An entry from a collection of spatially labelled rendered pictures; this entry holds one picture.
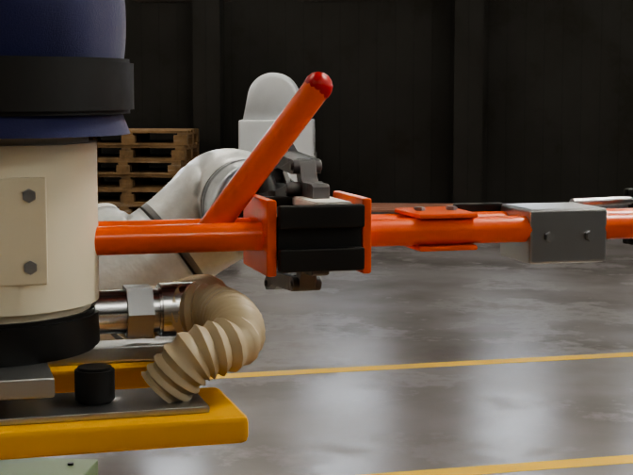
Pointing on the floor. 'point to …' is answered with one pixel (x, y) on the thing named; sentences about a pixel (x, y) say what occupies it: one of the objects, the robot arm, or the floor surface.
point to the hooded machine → (252, 130)
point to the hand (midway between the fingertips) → (322, 231)
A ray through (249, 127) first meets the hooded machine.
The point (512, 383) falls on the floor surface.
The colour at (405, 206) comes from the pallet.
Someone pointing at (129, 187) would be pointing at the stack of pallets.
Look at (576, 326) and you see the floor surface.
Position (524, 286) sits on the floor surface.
